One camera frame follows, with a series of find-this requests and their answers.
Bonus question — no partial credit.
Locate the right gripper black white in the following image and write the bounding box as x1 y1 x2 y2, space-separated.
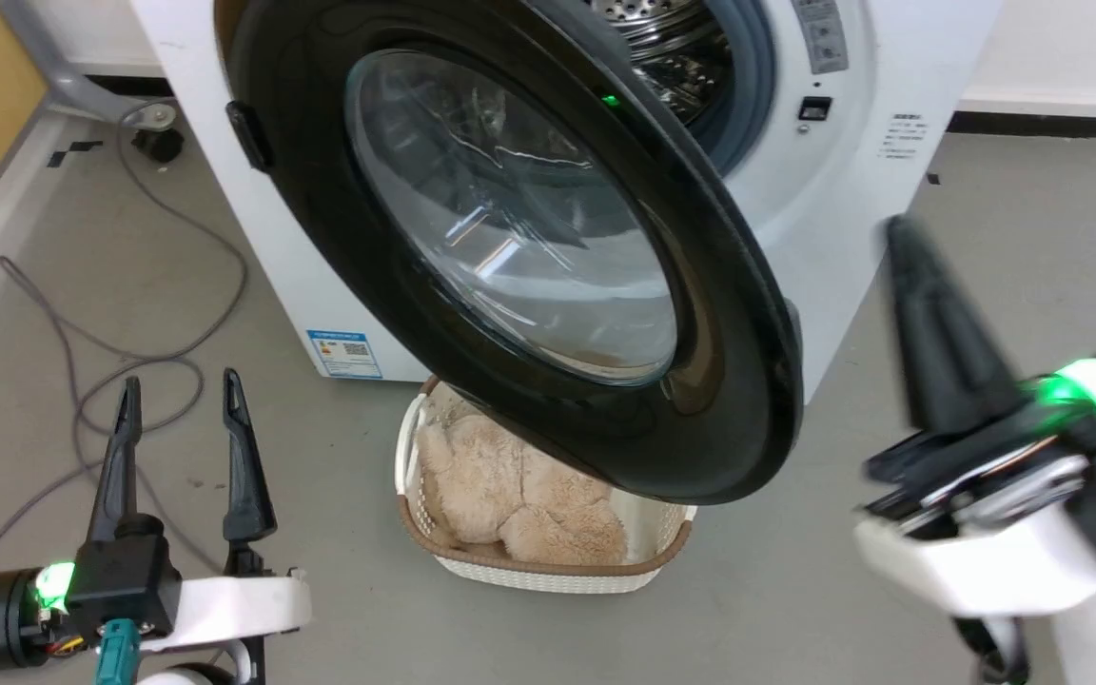
854 213 1096 621

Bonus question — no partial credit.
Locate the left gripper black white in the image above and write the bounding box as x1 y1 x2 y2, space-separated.
32 368 312 659

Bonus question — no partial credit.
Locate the black round glass washer door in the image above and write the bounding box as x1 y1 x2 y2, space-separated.
225 0 805 506

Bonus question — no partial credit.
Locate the white front-load washing machine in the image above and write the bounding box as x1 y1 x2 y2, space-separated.
129 0 1002 402

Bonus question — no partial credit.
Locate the grey rubber door gasket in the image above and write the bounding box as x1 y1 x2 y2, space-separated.
700 0 778 178

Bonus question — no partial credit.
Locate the blue energy label sticker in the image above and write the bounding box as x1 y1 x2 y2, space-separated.
306 329 384 381

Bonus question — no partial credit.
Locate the small printed text label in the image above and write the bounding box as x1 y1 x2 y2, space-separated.
878 111 930 162

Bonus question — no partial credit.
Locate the beige plush toy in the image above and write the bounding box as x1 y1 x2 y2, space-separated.
417 384 628 566

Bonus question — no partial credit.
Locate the black caster wheel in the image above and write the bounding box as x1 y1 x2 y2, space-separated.
131 126 186 164

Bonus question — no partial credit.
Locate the grey warning label sticker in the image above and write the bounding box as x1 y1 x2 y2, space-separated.
790 0 850 76

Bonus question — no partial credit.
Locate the white woven laundry basket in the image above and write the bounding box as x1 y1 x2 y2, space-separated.
394 375 699 597

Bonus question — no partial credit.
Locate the steel washer drum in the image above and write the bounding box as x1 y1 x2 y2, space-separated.
586 0 735 127

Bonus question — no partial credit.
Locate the grey floor cable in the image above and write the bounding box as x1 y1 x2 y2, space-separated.
0 99 250 621

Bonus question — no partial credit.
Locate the teal cable connector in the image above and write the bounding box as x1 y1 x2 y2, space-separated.
95 617 141 685

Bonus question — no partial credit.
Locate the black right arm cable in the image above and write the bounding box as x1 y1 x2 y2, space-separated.
951 616 1031 685

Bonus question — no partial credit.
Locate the grey metal frame leg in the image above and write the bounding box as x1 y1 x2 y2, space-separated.
0 0 176 127

